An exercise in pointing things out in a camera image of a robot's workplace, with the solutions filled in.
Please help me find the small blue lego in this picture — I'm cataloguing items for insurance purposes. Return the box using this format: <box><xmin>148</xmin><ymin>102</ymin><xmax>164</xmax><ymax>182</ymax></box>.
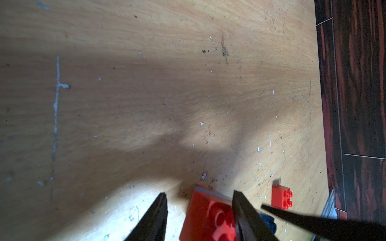
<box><xmin>259</xmin><ymin>213</ymin><xmax>277</xmax><ymax>234</ymax></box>

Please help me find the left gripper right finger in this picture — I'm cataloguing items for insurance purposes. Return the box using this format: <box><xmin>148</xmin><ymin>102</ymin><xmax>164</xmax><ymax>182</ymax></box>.
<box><xmin>232</xmin><ymin>190</ymin><xmax>277</xmax><ymax>241</ymax></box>

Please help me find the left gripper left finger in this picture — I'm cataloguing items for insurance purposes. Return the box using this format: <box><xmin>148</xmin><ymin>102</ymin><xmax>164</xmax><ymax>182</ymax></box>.
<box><xmin>125</xmin><ymin>192</ymin><xmax>168</xmax><ymax>241</ymax></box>

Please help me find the small red lego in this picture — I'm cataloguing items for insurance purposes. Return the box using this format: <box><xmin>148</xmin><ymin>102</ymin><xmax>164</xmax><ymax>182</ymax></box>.
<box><xmin>271</xmin><ymin>185</ymin><xmax>293</xmax><ymax>210</ymax></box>

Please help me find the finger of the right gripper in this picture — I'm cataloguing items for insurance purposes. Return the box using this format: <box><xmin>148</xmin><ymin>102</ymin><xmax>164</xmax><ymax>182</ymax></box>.
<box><xmin>261</xmin><ymin>204</ymin><xmax>386</xmax><ymax>241</ymax></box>

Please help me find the red long lego brick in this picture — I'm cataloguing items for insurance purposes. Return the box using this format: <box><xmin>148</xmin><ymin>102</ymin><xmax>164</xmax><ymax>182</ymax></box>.
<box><xmin>179</xmin><ymin>186</ymin><xmax>236</xmax><ymax>241</ymax></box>

